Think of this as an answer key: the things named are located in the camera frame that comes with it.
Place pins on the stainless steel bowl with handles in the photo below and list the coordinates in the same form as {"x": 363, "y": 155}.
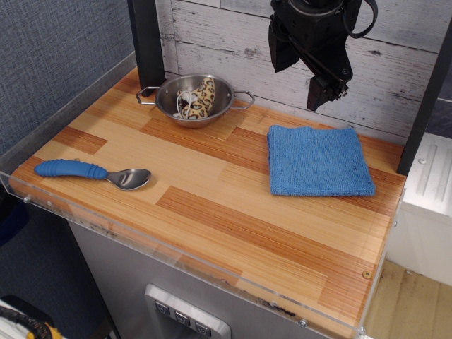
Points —
{"x": 164, "y": 98}

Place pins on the folded blue cloth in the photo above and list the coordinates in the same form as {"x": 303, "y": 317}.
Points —
{"x": 305, "y": 161}

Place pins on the black right vertical post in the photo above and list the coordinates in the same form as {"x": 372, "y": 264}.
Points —
{"x": 431, "y": 94}

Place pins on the blue handled metal spoon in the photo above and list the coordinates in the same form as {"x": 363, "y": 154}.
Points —
{"x": 125, "y": 180}

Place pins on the white ribbed side unit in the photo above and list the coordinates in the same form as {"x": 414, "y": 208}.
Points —
{"x": 421, "y": 238}

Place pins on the leopard print plush toy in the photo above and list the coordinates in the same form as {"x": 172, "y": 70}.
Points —
{"x": 196, "y": 104}

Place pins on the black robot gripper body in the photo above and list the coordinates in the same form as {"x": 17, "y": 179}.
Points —
{"x": 318, "y": 31}

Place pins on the black vertical post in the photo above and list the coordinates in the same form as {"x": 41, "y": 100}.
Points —
{"x": 431, "y": 94}
{"x": 147, "y": 43}

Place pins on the yellow black object bottom left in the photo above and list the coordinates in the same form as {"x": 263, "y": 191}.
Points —
{"x": 20, "y": 319}

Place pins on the clear acrylic table guard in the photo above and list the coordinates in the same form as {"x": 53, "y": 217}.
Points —
{"x": 208, "y": 195}

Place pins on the black left vertical post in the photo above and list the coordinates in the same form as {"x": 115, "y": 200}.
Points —
{"x": 147, "y": 43}

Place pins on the silver cabinet with dispenser panel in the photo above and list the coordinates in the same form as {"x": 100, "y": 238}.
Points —
{"x": 154, "y": 291}

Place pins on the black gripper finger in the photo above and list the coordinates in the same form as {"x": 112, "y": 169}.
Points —
{"x": 323, "y": 89}
{"x": 282, "y": 53}

